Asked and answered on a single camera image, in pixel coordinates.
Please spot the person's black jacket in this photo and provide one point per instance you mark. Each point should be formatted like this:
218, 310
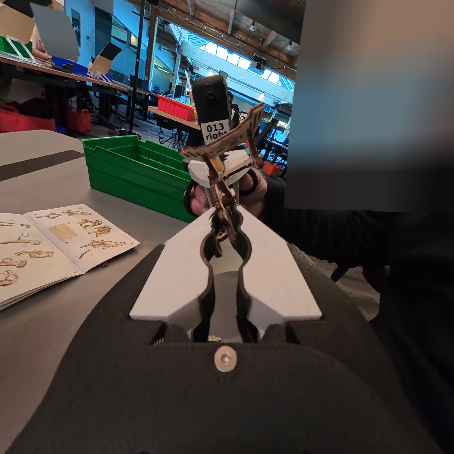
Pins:
418, 337

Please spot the cardboard flap box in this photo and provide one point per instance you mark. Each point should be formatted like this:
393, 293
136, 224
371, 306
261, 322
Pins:
104, 60

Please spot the black pole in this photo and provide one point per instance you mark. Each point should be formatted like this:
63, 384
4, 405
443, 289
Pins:
138, 71

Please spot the person's right forearm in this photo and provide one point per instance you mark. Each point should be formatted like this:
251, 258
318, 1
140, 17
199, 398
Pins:
319, 234

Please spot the green plastic bin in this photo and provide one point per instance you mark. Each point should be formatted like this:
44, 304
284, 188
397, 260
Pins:
134, 184

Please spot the orange bin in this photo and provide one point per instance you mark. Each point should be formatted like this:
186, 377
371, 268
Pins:
271, 169

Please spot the red bag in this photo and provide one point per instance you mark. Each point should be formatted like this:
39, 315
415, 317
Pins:
24, 120

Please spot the green white frame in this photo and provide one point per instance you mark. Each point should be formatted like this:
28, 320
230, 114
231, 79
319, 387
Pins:
16, 48

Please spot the red canister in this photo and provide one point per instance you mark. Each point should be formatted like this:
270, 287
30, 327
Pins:
79, 120

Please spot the wooden background table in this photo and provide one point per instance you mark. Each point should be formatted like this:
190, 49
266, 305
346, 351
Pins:
177, 122

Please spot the blue plastic bins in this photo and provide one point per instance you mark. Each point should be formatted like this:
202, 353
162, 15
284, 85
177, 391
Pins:
71, 67

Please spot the wooden model frame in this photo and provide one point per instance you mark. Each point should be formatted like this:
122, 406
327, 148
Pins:
227, 140

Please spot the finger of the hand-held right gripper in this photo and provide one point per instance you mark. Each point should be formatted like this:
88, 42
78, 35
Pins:
238, 160
198, 173

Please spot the instruction booklet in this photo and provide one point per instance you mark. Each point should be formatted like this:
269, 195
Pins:
53, 255

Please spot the ceiling projector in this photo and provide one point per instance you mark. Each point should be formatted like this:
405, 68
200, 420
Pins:
258, 64

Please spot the person's right hand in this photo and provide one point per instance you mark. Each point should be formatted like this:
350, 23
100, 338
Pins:
256, 198

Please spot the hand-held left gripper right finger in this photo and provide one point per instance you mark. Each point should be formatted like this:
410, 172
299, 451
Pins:
280, 283

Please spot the long work table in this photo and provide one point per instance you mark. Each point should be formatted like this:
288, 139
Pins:
106, 83

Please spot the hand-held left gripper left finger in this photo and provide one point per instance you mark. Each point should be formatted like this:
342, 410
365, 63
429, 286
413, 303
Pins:
170, 283

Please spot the red plastic bin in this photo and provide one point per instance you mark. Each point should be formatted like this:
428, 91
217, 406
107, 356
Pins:
175, 106

